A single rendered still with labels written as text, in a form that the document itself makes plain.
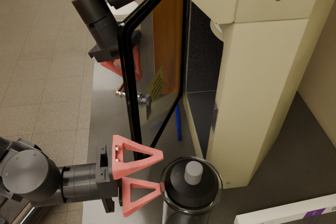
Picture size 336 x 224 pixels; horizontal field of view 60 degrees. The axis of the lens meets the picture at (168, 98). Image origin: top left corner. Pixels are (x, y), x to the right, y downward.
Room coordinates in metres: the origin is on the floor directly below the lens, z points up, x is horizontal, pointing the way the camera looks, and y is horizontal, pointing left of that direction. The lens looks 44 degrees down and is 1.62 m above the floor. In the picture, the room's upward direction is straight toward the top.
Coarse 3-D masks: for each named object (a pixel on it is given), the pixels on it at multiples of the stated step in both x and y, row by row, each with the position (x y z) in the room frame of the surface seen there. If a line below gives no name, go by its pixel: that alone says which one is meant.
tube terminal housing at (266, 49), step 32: (256, 0) 0.37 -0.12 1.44; (288, 0) 0.37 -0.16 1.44; (320, 0) 0.41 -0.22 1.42; (224, 32) 0.39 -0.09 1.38; (256, 32) 0.37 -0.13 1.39; (288, 32) 0.37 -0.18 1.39; (320, 32) 0.53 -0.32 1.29; (224, 64) 0.37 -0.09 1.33; (256, 64) 0.37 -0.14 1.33; (288, 64) 0.38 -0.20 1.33; (224, 96) 0.36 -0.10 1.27; (256, 96) 0.37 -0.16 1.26; (288, 96) 0.46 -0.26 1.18; (192, 128) 0.53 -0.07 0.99; (224, 128) 0.36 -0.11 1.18; (256, 128) 0.37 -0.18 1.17; (224, 160) 0.37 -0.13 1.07; (256, 160) 0.38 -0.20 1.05
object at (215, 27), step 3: (210, 21) 0.53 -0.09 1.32; (210, 24) 0.52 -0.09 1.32; (213, 24) 0.50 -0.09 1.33; (216, 24) 0.49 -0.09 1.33; (210, 27) 0.51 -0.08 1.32; (213, 27) 0.50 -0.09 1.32; (216, 27) 0.49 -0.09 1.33; (219, 27) 0.48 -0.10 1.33; (213, 30) 0.49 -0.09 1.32; (216, 30) 0.49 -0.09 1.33; (219, 30) 0.48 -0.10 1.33; (216, 33) 0.48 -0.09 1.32; (219, 33) 0.48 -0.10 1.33; (216, 36) 0.48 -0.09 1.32; (219, 36) 0.47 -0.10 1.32; (222, 36) 0.47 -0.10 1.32; (222, 39) 0.46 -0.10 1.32
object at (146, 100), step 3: (141, 96) 0.43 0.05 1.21; (147, 96) 0.42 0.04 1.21; (141, 99) 0.42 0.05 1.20; (144, 99) 0.42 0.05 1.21; (147, 99) 0.42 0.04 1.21; (150, 99) 0.42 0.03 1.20; (141, 102) 0.42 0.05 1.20; (144, 102) 0.42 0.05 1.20; (147, 102) 0.41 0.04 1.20; (150, 102) 0.42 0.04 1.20; (147, 105) 0.42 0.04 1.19; (150, 105) 0.43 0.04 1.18; (147, 108) 0.42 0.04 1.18; (150, 108) 0.43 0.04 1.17; (147, 111) 0.41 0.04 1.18; (150, 111) 0.43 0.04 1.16; (147, 114) 0.41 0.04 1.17; (150, 114) 0.43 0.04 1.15; (147, 117) 0.41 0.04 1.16
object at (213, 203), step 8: (176, 160) 0.30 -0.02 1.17; (200, 160) 0.30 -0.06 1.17; (168, 168) 0.28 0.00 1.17; (160, 176) 0.27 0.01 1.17; (160, 184) 0.25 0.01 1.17; (168, 200) 0.22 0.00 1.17; (216, 200) 0.23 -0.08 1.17; (168, 208) 0.23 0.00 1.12; (176, 208) 0.21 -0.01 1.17; (184, 208) 0.21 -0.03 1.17; (192, 208) 0.21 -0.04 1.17; (200, 208) 0.21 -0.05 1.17; (208, 208) 0.21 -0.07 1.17; (168, 216) 0.23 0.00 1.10; (176, 216) 0.22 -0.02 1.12; (184, 216) 0.21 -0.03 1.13; (192, 216) 0.21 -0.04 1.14; (200, 216) 0.22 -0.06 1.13; (208, 216) 0.23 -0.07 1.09
